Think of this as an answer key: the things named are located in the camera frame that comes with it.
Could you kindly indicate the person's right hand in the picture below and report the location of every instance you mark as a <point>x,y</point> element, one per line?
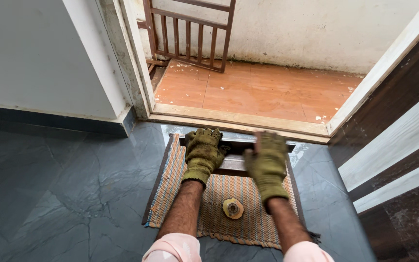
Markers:
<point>267,171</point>

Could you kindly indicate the person's left hand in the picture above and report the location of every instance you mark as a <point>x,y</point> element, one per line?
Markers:
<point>203,154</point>

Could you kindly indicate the grey metal channel bar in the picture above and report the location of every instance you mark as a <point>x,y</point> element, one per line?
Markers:
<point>233,162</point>

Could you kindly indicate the round yellow abrasive disc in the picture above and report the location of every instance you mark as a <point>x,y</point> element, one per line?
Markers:
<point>232,208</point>

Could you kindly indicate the striped woven floor mat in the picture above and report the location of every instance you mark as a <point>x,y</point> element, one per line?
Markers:
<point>227,203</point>

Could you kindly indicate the brown metal grille gate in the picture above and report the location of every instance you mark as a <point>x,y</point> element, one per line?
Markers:
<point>189,34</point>

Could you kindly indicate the brown and white wooden door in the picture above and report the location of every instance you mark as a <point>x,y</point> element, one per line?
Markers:
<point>395,145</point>

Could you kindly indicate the wooden door frame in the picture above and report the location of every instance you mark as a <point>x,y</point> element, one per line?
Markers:
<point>238,123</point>

